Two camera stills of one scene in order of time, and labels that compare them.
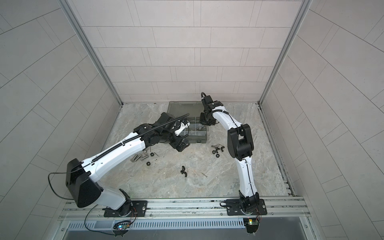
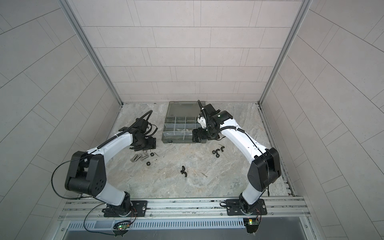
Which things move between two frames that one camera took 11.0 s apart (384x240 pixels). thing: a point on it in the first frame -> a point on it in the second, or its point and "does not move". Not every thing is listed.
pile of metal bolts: x=141 y=156 does not move
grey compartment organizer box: x=197 y=133 does not move
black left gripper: x=176 y=145 -> x=152 y=144
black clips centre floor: x=183 y=171 does not move
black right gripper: x=203 y=121 -> x=201 y=136
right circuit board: x=251 y=224 does not move
